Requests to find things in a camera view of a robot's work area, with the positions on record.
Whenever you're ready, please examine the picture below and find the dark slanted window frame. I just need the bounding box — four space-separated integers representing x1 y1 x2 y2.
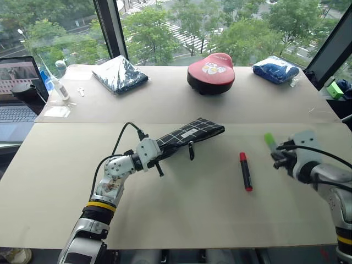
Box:
303 5 352 91

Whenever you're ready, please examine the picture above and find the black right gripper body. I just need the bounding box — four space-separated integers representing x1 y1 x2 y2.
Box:
274 140 297 174

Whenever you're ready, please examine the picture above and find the dark blue bundle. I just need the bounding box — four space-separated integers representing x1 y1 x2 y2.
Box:
337 79 352 100

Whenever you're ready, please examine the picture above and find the green highlighter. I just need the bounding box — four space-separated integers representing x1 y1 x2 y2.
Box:
263 133 279 152

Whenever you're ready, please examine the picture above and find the black grid pattern pouch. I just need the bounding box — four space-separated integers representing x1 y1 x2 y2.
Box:
155 117 226 161

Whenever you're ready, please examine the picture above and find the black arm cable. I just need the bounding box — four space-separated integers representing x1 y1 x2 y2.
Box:
276 144 352 193
89 122 150 199

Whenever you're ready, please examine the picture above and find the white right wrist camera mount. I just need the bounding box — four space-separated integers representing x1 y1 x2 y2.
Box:
289 130 326 180

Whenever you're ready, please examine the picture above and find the white squeeze bottle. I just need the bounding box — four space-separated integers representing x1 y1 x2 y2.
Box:
51 76 71 101

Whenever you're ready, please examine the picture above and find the green box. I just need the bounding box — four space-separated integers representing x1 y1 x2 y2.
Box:
325 81 344 100

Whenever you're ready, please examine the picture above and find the bagged dark blue cloth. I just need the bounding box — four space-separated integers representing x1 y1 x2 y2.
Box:
91 54 151 96

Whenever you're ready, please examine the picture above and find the bagged bright blue cloth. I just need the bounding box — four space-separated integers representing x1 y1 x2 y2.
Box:
252 56 300 87

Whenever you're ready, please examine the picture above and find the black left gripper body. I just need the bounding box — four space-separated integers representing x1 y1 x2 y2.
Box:
146 157 161 170

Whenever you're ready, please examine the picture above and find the open laptop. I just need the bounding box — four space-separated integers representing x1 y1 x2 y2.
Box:
0 56 50 143

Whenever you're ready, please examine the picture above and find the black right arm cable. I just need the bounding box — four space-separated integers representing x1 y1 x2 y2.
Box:
276 144 352 193

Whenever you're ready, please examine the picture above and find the red and black marker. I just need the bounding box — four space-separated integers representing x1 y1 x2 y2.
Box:
239 151 254 192

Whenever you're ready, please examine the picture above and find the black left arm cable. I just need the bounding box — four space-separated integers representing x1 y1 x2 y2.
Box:
89 122 150 199

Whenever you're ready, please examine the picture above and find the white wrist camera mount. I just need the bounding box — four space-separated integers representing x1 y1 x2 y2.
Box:
135 137 161 173
289 130 326 180

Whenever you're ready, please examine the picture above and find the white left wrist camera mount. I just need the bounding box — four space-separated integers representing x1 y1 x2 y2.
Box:
135 137 161 173

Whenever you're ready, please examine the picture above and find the dark window frame post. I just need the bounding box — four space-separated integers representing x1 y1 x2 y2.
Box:
92 0 129 60

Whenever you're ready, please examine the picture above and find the clear flat plastic bag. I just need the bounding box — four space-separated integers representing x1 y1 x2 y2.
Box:
43 102 78 119

